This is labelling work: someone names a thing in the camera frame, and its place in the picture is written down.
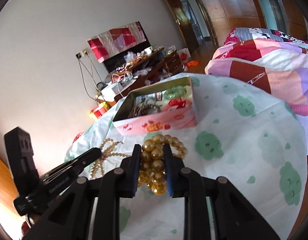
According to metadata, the cream pearl necklace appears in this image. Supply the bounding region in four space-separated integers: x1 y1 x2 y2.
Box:
90 138 132 180

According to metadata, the gold bead necklace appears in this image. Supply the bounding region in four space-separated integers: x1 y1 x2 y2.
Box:
137 133 188 196

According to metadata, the red knot charm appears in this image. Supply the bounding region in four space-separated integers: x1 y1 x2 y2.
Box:
168 98 186 109

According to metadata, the silver metal bangle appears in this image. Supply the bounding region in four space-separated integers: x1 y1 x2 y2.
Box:
133 104 161 117

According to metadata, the pink plastic bangle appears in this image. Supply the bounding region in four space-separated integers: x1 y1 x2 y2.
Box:
163 98 193 112

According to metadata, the green jade bangle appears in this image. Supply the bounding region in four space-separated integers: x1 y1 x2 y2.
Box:
163 86 187 100

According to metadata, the pink metal jewelry tin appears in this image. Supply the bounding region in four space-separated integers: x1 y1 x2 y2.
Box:
113 75 197 135

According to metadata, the white green patterned tablecloth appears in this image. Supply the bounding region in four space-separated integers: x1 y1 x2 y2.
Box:
65 74 307 239

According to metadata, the red yellow gift box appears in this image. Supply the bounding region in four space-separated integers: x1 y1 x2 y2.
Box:
89 102 110 119

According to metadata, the white box on cabinet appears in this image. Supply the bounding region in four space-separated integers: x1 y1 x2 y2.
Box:
101 82 123 101

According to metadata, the black television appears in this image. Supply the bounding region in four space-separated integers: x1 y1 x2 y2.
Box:
103 41 151 73

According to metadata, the orange object on floor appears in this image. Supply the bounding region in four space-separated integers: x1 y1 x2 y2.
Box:
185 61 199 67

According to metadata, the red pink patchwork cloth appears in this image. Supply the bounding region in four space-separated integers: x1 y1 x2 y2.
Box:
87 22 147 63

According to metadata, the patchwork pink purple quilt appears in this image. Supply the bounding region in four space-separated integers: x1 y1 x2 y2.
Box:
204 28 308 116

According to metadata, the wooden TV cabinet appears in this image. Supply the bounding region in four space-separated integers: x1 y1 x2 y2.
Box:
95 48 183 106

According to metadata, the wooden wardrobe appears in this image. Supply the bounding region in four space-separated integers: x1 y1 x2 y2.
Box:
150 0 308 48

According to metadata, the wooden door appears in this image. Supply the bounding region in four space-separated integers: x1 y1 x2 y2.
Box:
165 0 199 53

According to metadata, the wall power socket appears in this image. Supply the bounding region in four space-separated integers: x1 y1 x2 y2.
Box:
76 50 88 60

